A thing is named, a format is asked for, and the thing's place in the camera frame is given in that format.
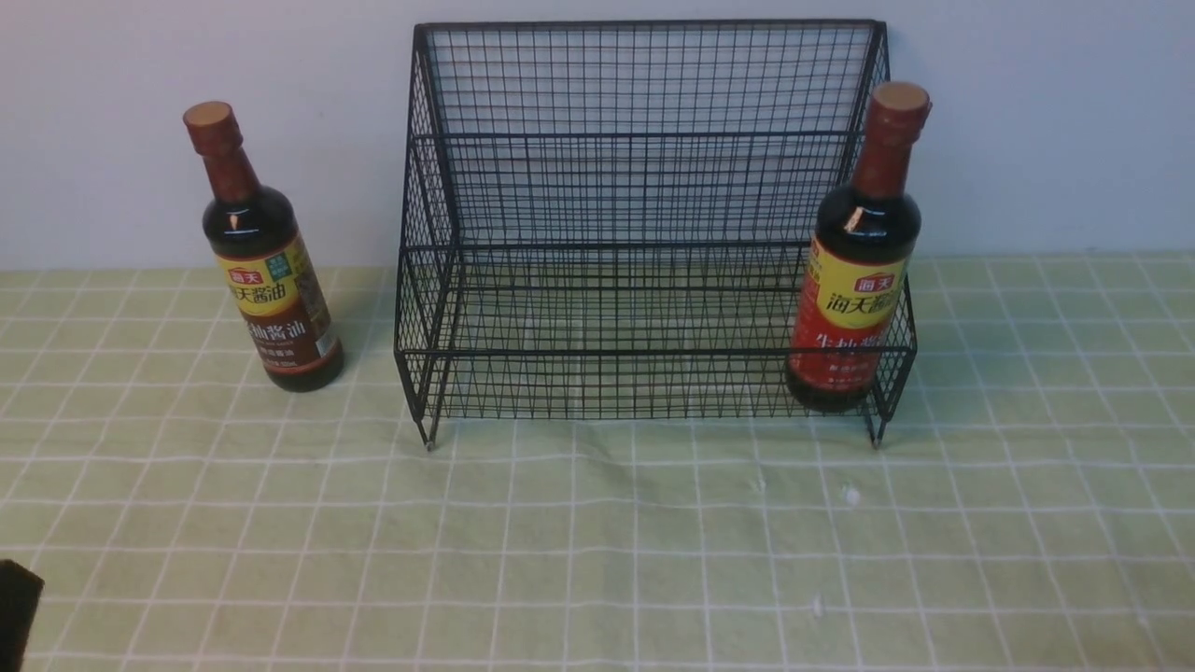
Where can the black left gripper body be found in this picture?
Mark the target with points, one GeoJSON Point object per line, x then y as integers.
{"type": "Point", "coordinates": [21, 590]}

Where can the soy sauce bottle brown label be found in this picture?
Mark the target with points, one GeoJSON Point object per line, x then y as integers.
{"type": "Point", "coordinates": [258, 246]}

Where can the soy sauce bottle red label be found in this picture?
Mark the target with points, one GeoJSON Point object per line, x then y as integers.
{"type": "Point", "coordinates": [865, 233]}

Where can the green checkered tablecloth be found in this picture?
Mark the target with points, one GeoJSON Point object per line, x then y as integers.
{"type": "Point", "coordinates": [1030, 510]}

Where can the black wire mesh shelf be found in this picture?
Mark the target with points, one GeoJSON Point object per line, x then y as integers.
{"type": "Point", "coordinates": [612, 219]}

